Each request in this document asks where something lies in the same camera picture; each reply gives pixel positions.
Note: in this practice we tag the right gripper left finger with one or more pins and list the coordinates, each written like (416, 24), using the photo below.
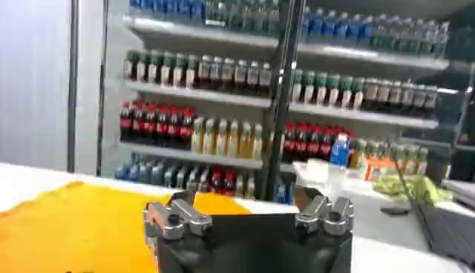
(174, 222)

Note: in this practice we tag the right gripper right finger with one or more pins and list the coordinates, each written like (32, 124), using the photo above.
(334, 220)

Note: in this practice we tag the orange cloth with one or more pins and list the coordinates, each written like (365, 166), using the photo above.
(74, 230)

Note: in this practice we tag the white side table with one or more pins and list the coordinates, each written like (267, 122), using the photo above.
(367, 219)

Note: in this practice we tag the small black flat object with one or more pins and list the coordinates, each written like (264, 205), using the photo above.
(395, 211)

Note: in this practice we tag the orange and white box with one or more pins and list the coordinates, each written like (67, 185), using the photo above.
(376, 167)

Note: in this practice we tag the blue label water bottle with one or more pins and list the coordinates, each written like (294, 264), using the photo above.
(339, 152)

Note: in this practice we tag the green crumpled cloth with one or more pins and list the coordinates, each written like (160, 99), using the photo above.
(415, 187)

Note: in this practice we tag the dark grey slanted panel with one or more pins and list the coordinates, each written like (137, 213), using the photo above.
(449, 230)

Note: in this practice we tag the shelf rack with drink bottles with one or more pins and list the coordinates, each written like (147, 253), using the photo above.
(208, 96)

